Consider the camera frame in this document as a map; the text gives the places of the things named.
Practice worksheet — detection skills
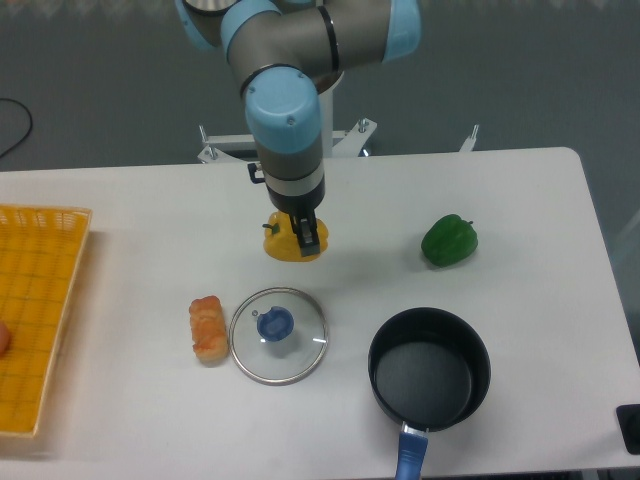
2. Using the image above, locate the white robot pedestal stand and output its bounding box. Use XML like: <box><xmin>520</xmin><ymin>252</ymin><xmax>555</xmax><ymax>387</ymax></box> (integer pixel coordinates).
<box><xmin>197</xmin><ymin>69</ymin><xmax>480</xmax><ymax>164</ymax></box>

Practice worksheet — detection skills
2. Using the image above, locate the orange bread loaf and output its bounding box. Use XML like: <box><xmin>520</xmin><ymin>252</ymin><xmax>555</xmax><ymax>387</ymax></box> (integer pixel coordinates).
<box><xmin>189</xmin><ymin>295</ymin><xmax>229</xmax><ymax>363</ymax></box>

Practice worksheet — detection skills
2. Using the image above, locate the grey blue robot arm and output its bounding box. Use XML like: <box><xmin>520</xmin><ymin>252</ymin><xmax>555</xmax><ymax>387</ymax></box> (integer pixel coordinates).
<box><xmin>175</xmin><ymin>1</ymin><xmax>422</xmax><ymax>257</ymax></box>

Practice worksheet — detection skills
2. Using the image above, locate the glass lid blue knob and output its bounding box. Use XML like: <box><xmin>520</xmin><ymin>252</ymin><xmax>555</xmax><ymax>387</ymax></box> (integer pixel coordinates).
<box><xmin>228</xmin><ymin>287</ymin><xmax>329</xmax><ymax>386</ymax></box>

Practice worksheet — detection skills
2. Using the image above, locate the black device at table edge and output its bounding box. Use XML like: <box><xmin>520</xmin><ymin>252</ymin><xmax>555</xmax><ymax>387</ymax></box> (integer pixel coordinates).
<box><xmin>616</xmin><ymin>404</ymin><xmax>640</xmax><ymax>455</ymax></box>

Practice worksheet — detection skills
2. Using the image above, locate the yellow bell pepper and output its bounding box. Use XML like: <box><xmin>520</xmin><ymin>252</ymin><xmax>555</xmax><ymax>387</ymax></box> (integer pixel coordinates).
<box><xmin>263</xmin><ymin>211</ymin><xmax>329</xmax><ymax>262</ymax></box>

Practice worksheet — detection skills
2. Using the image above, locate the yellow woven basket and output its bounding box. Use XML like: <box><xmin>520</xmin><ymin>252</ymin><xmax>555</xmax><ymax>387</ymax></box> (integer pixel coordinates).
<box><xmin>1</xmin><ymin>204</ymin><xmax>92</xmax><ymax>438</ymax></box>

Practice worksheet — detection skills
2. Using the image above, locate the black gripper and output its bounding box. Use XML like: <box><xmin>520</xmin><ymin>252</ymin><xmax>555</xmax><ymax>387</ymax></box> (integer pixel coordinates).
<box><xmin>247</xmin><ymin>162</ymin><xmax>325</xmax><ymax>258</ymax></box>

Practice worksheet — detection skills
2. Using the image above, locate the black cable on floor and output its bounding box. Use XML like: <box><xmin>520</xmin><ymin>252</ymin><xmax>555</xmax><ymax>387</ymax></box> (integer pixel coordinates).
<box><xmin>0</xmin><ymin>97</ymin><xmax>34</xmax><ymax>160</ymax></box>

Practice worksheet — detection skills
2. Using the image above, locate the green bell pepper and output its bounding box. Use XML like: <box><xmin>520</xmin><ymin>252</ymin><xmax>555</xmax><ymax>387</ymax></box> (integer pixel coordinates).
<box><xmin>421</xmin><ymin>214</ymin><xmax>479</xmax><ymax>268</ymax></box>

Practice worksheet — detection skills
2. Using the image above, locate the red fruit in basket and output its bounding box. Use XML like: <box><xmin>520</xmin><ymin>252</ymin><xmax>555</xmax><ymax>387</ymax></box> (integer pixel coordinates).
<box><xmin>0</xmin><ymin>321</ymin><xmax>11</xmax><ymax>355</ymax></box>

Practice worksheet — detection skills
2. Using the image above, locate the black pot blue handle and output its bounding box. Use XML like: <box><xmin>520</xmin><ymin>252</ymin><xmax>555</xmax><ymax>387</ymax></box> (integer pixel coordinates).
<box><xmin>368</xmin><ymin>307</ymin><xmax>491</xmax><ymax>479</ymax></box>

